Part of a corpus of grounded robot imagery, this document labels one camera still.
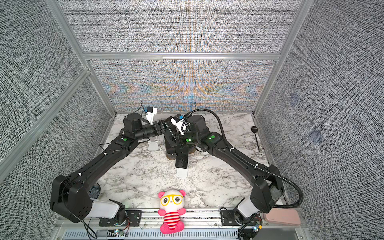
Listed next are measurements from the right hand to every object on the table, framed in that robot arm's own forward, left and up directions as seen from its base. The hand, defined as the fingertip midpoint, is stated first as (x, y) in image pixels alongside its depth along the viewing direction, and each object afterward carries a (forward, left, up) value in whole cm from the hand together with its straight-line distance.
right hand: (171, 135), depth 75 cm
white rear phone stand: (+11, +16, -24) cm, 30 cm away
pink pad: (-31, -56, -24) cm, 68 cm away
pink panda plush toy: (-26, 0, -19) cm, 32 cm away
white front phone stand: (-9, -4, -25) cm, 27 cm away
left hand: (+4, 0, +3) cm, 5 cm away
